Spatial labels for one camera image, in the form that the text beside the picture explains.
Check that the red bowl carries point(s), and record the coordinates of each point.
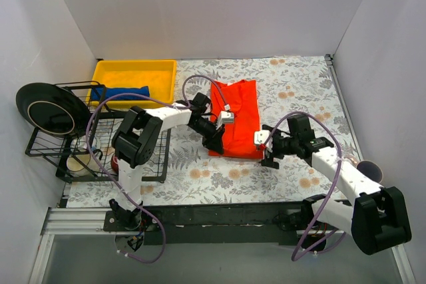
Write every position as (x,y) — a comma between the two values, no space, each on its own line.
(114,164)

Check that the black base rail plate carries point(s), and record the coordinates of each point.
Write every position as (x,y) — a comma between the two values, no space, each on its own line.
(156,233)

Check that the yellow plastic bin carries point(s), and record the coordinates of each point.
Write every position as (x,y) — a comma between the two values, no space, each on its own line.
(159,76)

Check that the cream cup in rack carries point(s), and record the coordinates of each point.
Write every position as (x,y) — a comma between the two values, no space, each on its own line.
(81,162)

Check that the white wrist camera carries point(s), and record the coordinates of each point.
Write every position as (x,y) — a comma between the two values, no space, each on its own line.
(262,140)
(226,116)

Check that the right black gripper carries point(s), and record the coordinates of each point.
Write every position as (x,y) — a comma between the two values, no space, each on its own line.
(267,153)

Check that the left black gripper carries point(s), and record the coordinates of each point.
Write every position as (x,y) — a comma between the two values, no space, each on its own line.
(215,136)

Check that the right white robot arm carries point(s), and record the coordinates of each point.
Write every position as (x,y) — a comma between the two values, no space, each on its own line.
(375,216)

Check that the black wire dish rack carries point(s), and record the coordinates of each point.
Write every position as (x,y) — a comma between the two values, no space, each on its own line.
(57,149)

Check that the orange t shirt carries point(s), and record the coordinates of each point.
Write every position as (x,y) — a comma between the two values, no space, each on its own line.
(238,138)

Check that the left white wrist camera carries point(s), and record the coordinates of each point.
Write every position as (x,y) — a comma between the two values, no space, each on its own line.
(226,116)

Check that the aluminium frame rail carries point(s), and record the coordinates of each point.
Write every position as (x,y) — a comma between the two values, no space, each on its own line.
(61,220)

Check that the floral table mat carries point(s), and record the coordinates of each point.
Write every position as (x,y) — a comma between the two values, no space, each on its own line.
(284,84)

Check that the blue rolled t shirt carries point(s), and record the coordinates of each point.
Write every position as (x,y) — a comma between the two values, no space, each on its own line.
(125,93)

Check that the purple ceramic mug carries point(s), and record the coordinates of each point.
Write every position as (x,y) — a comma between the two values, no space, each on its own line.
(370,170)

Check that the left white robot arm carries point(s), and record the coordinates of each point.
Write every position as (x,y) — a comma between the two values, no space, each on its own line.
(135,140)

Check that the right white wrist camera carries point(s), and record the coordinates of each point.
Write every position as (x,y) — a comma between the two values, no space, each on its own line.
(262,140)

